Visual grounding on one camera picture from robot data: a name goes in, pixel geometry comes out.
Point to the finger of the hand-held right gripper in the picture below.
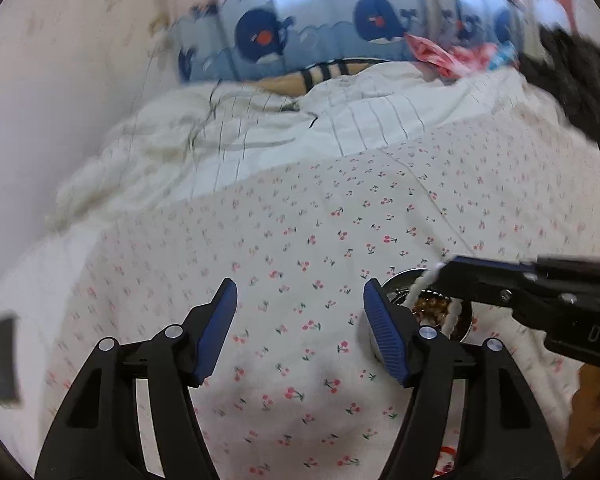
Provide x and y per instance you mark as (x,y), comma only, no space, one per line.
(480,285)
(495,266)

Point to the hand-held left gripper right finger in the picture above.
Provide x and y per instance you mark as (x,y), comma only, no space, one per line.
(387,332)

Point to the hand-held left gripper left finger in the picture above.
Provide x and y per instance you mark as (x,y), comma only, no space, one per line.
(215,330)

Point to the pile of beaded jewelry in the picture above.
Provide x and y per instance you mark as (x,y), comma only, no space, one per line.
(432,308)

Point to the round metal dish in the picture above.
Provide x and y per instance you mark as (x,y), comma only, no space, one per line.
(397,280)

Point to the person's right forearm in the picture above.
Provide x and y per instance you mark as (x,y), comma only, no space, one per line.
(592,410)

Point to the cherry print blanket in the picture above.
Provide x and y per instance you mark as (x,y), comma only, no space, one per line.
(305,240)

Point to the white mattress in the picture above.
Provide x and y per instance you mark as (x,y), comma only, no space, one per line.
(35,285)

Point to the black cloth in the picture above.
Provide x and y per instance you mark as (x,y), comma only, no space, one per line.
(575,80)

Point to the white striped sheet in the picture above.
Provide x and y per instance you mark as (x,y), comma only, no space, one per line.
(260,130)

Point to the black phone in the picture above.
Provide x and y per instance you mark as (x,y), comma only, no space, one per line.
(6,360)

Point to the pink red cloth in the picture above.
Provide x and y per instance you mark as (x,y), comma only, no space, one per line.
(455,55)

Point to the striped tan pillow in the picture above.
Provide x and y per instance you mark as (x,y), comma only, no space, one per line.
(280,82)

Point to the blue whale print bumper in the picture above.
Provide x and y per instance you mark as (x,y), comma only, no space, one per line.
(320,35)

